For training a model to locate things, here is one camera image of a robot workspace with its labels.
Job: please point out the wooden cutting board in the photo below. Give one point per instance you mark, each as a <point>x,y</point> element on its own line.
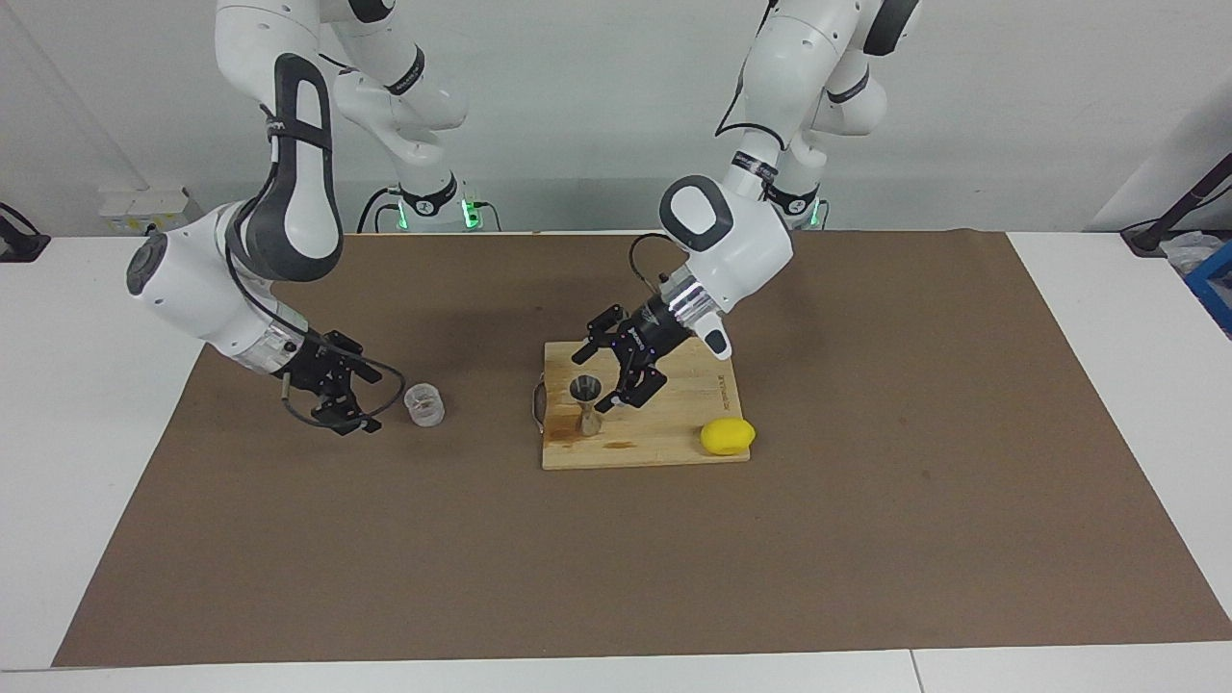
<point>664,423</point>

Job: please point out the black stand foot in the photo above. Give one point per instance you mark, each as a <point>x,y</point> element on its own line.
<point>19,243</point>

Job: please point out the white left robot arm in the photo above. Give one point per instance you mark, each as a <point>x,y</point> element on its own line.
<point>731,241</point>

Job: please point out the steel jigger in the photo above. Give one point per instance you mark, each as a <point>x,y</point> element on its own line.
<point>587,409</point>

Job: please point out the blue box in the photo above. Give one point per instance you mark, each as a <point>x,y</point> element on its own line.
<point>1215,279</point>

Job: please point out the clear plastic bag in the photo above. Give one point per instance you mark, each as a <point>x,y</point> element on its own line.
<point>1189,252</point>

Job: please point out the black tripod leg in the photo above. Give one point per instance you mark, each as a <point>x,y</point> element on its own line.
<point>1179,207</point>

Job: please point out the brown table mat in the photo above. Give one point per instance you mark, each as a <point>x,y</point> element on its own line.
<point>616,558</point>

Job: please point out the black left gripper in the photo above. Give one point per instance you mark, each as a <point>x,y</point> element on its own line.
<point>650,335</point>

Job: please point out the clear glass cup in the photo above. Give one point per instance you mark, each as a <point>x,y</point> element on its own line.
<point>423,404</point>

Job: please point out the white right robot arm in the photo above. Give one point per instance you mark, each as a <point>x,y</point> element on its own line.
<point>289,192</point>

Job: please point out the white socket box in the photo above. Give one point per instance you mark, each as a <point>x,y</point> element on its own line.
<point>144,207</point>

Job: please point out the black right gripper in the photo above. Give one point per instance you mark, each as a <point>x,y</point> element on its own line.
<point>318,368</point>

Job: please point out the yellow lemon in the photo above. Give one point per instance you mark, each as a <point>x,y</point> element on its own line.
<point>727,436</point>

